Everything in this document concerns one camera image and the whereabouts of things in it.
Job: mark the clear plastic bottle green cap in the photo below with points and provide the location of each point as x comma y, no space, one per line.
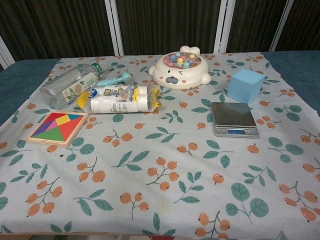
67,85

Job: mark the small digital scale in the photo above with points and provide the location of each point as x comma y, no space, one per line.
232,115

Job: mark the white yellow snack package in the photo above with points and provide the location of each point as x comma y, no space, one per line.
117,100

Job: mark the blue sponge block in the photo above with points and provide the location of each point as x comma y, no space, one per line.
243,87

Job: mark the light teal toy hammer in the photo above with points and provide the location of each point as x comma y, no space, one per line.
107,81

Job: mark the dark folding screen panel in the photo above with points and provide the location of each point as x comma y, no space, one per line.
55,25
305,25
252,22
167,22

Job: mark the cream seal fishing game toy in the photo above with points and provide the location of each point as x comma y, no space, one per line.
175,75

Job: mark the colourful wooden tangram puzzle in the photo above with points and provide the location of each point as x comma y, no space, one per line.
57,127

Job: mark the teal upholstered table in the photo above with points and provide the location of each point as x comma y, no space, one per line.
25,68

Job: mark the floral printed tablecloth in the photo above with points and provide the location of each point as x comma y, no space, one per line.
160,200

